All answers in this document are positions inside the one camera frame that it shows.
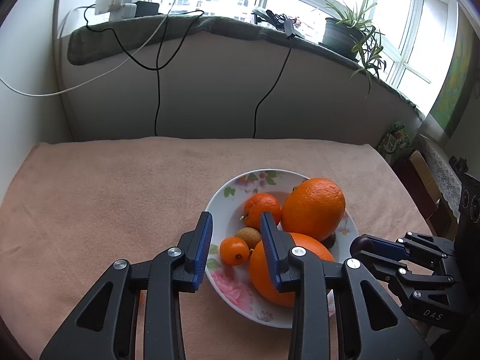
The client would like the black cable left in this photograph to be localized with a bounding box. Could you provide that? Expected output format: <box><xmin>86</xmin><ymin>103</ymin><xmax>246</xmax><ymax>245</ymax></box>
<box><xmin>83</xmin><ymin>4</ymin><xmax>205</xmax><ymax>137</ymax></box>

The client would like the floral white plate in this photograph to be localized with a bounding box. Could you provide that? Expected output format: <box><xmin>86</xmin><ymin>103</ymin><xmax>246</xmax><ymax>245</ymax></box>
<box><xmin>206</xmin><ymin>169</ymin><xmax>358</xmax><ymax>329</ymax></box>

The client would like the bumpy large mandarin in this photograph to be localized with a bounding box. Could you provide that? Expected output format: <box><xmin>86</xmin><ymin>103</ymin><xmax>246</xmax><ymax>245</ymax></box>
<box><xmin>248</xmin><ymin>232</ymin><xmax>335</xmax><ymax>308</ymax></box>

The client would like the white cable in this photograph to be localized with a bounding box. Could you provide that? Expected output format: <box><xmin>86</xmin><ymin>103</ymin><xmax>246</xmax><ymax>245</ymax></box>
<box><xmin>0</xmin><ymin>0</ymin><xmax>183</xmax><ymax>98</ymax></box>

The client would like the medium mandarin front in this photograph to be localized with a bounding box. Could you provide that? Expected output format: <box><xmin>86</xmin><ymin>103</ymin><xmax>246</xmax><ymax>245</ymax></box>
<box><xmin>241</xmin><ymin>193</ymin><xmax>281</xmax><ymax>230</ymax></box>

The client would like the black device on sill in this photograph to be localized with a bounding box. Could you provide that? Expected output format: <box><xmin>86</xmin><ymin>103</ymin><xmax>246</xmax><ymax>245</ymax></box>
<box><xmin>252</xmin><ymin>7</ymin><xmax>304</xmax><ymax>39</ymax></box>

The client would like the dark green sill cloth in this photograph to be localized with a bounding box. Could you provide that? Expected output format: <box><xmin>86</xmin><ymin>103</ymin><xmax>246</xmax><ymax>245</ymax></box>
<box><xmin>67</xmin><ymin>14</ymin><xmax>425</xmax><ymax>117</ymax></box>

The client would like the tiny kumquat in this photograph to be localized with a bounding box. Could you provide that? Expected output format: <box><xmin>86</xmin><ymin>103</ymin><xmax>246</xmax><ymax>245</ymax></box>
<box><xmin>219</xmin><ymin>236</ymin><xmax>250</xmax><ymax>266</ymax></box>

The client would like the dark cherry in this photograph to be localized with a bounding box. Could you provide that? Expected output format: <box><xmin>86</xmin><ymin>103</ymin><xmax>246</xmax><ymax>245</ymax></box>
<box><xmin>350</xmin><ymin>235</ymin><xmax>375</xmax><ymax>259</ymax></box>
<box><xmin>321</xmin><ymin>232</ymin><xmax>336</xmax><ymax>250</ymax></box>

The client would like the black cable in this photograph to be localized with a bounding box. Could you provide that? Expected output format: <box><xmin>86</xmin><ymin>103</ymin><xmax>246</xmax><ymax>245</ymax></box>
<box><xmin>83</xmin><ymin>4</ymin><xmax>205</xmax><ymax>137</ymax></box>
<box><xmin>252</xmin><ymin>37</ymin><xmax>294</xmax><ymax>140</ymax></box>

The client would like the black cable right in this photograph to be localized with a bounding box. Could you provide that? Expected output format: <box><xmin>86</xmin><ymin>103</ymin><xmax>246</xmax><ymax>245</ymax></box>
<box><xmin>252</xmin><ymin>37</ymin><xmax>294</xmax><ymax>140</ymax></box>

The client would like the white power strip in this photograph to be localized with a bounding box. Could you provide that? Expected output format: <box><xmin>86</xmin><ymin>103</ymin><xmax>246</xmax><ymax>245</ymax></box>
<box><xmin>94</xmin><ymin>0</ymin><xmax>137</xmax><ymax>21</ymax></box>

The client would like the pink towel cloth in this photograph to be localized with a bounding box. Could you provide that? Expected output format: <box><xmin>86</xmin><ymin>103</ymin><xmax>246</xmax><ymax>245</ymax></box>
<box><xmin>1</xmin><ymin>138</ymin><xmax>429</xmax><ymax>359</ymax></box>

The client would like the potted spider plant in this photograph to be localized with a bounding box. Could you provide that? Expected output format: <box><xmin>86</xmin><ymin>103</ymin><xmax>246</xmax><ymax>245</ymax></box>
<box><xmin>321</xmin><ymin>0</ymin><xmax>387</xmax><ymax>94</ymax></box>

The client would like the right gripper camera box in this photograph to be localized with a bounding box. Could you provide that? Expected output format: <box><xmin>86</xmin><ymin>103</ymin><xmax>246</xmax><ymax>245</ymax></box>
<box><xmin>449</xmin><ymin>156</ymin><xmax>479</xmax><ymax>250</ymax></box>

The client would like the smooth large orange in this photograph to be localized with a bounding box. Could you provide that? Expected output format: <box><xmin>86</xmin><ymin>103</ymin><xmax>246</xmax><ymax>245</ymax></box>
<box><xmin>281</xmin><ymin>178</ymin><xmax>346</xmax><ymax>242</ymax></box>

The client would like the black adapter box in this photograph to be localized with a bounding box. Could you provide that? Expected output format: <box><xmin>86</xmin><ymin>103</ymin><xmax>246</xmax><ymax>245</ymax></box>
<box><xmin>135</xmin><ymin>1</ymin><xmax>160</xmax><ymax>18</ymax></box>

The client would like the dark cherry front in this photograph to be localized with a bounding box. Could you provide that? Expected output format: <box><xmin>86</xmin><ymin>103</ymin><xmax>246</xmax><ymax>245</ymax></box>
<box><xmin>321</xmin><ymin>232</ymin><xmax>336</xmax><ymax>250</ymax></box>

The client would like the brown longan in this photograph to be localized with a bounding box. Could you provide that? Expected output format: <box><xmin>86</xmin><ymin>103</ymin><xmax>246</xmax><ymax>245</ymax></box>
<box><xmin>235</xmin><ymin>227</ymin><xmax>261</xmax><ymax>250</ymax></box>

